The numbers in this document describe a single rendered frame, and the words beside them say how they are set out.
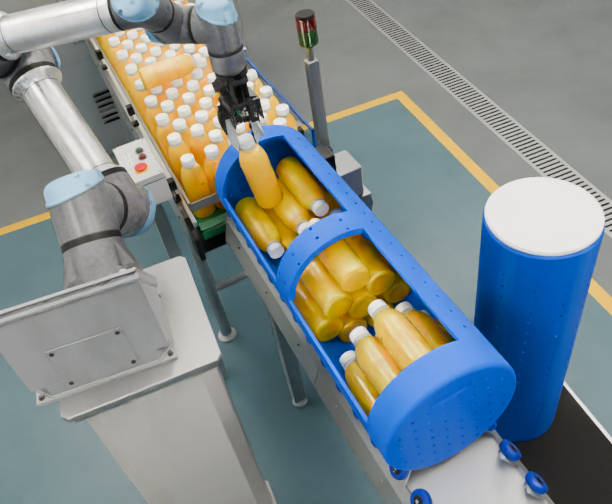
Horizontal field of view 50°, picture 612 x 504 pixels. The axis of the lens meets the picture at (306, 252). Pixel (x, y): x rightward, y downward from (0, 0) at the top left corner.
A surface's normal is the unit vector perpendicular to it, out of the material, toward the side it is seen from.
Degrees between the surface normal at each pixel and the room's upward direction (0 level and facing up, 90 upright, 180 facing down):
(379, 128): 0
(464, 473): 0
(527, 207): 0
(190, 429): 90
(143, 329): 90
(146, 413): 90
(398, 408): 45
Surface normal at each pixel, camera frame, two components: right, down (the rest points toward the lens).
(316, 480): -0.13, -0.69
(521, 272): -0.51, 0.66
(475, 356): 0.23, -0.80
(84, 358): 0.31, 0.65
